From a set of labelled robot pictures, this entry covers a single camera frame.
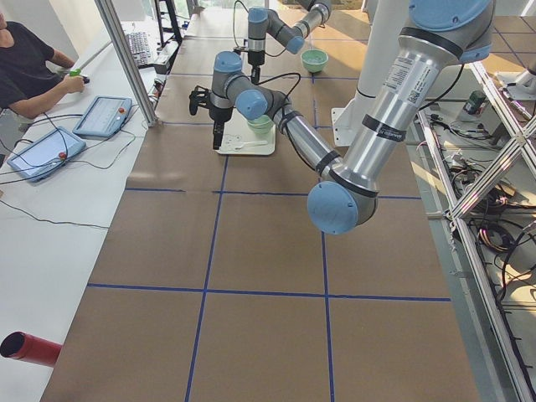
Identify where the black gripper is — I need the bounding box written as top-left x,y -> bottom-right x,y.
248,49 -> 264,83
209,106 -> 233,150

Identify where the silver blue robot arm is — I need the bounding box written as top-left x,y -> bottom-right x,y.
209,1 -> 495,235
247,0 -> 332,84

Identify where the cream bear print tray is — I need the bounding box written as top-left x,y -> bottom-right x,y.
217,112 -> 276,156

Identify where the white plastic spoon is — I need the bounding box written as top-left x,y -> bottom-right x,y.
231,141 -> 268,151

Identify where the green bowl on tray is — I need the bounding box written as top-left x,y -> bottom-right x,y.
247,121 -> 274,137

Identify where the green bowl with ice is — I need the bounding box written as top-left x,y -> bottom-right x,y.
301,49 -> 329,74

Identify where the blue teach pendant far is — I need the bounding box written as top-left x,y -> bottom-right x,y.
72,95 -> 132,138

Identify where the blue teach pendant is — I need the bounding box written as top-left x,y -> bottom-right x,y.
72,95 -> 132,138
8,126 -> 86,182

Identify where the black keyboard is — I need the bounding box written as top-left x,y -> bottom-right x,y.
126,32 -> 152,69

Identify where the blue teach pendant near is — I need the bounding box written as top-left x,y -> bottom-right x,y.
8,126 -> 86,182

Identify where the seated person black shirt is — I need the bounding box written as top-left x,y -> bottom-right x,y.
1,18 -> 85,120

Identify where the red cylinder tube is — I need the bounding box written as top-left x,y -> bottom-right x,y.
1,332 -> 62,367

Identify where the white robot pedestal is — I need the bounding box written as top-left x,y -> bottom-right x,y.
332,0 -> 409,147

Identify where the aluminium frame column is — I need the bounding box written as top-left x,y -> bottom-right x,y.
95,0 -> 158,127

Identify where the aluminium truss frame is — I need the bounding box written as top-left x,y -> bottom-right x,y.
414,63 -> 535,401

